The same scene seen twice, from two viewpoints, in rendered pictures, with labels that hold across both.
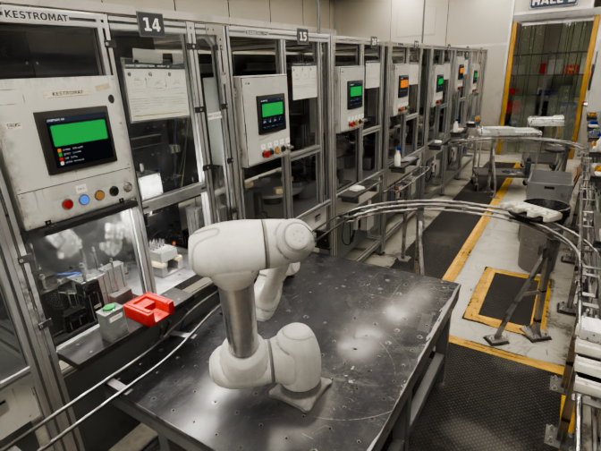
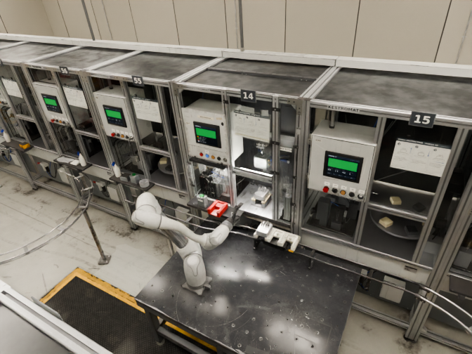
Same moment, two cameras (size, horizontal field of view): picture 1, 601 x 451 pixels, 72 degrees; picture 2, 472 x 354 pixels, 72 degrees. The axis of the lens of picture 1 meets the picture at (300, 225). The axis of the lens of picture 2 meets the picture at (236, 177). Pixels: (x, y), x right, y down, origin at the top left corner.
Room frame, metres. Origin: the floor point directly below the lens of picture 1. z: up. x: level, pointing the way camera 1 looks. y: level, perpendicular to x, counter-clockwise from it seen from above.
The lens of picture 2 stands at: (1.58, -1.69, 2.84)
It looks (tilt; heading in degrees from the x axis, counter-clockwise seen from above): 34 degrees down; 88
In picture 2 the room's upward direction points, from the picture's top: 4 degrees counter-clockwise
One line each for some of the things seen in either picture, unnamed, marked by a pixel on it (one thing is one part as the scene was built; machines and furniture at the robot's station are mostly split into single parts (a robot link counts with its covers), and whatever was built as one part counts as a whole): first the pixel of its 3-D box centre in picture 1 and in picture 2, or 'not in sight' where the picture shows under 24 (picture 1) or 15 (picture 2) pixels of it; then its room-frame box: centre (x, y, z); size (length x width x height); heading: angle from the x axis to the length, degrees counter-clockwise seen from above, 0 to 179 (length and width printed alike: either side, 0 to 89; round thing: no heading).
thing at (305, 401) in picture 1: (303, 380); (199, 282); (1.28, 0.01, 0.71); 0.22 x 0.18 x 0.06; 147
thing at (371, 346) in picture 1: (309, 328); (250, 284); (1.68, -0.02, 0.66); 1.50 x 1.06 x 0.04; 147
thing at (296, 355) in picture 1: (296, 353); (194, 268); (1.26, 0.04, 0.85); 0.18 x 0.16 x 0.22; 99
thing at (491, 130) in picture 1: (505, 157); not in sight; (6.11, -3.10, 0.48); 0.88 x 0.56 x 0.96; 75
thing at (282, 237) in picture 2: not in sight; (277, 239); (1.95, 0.27, 0.84); 0.36 x 0.14 x 0.10; 147
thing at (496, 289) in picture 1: (510, 297); not in sight; (2.95, -1.70, 0.01); 1.00 x 0.55 x 0.01; 147
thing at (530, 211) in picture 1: (529, 214); not in sight; (2.65, -1.56, 0.84); 0.37 x 0.14 x 0.10; 25
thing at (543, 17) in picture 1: (543, 88); not in sight; (8.24, -4.74, 1.31); 1.36 x 0.10 x 2.62; 57
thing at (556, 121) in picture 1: (543, 144); not in sight; (6.95, -4.14, 0.48); 0.84 x 0.58 x 0.97; 155
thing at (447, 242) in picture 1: (474, 202); not in sight; (5.43, -2.41, 0.01); 5.85 x 0.59 x 0.01; 147
